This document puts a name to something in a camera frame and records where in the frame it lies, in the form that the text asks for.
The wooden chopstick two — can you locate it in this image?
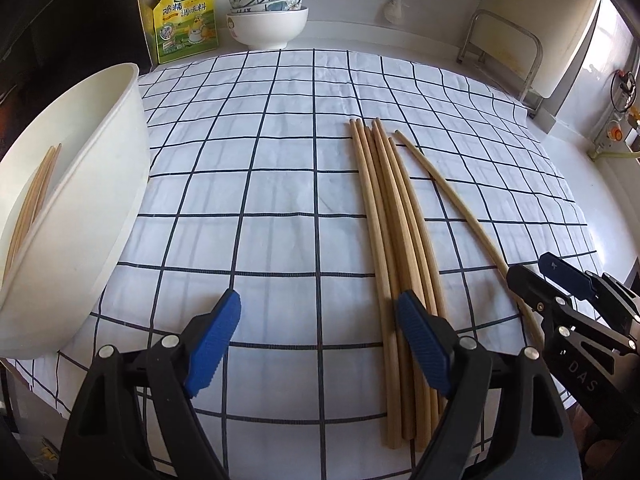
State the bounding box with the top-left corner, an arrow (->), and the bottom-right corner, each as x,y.
350,118 -> 414,448

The chopstick in basin one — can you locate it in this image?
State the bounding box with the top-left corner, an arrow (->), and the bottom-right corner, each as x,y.
2,145 -> 57,281

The wooden chopstick four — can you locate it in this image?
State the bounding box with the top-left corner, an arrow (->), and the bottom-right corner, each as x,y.
372,119 -> 439,448

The checkered white tablecloth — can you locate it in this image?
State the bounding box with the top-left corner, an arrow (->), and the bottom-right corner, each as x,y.
16,50 -> 600,479

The yellow green seasoning pouch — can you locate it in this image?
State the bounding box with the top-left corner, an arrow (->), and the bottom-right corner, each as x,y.
153,0 -> 219,64

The wooden chopstick three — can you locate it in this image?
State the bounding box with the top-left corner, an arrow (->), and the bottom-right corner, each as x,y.
363,124 -> 433,453

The white ceramic bowl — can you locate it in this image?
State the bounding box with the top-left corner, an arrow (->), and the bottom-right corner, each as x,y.
226,6 -> 308,50

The wooden chopstick six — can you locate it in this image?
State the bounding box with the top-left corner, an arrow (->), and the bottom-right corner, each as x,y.
394,130 -> 544,350

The large white basin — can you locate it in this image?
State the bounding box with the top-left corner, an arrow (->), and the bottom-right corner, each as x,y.
1,63 -> 150,360

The wooden chopstick one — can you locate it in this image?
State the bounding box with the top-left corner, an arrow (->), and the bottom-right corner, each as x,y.
349,119 -> 402,450

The wooden chopstick five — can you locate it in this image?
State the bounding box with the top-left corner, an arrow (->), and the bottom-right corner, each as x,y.
382,133 -> 444,420

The chopstick in basin two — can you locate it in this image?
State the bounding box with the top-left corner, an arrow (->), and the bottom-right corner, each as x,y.
14,142 -> 63,261

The metal rack with board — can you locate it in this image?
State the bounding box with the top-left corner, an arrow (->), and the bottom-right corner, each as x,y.
456,9 -> 544,117

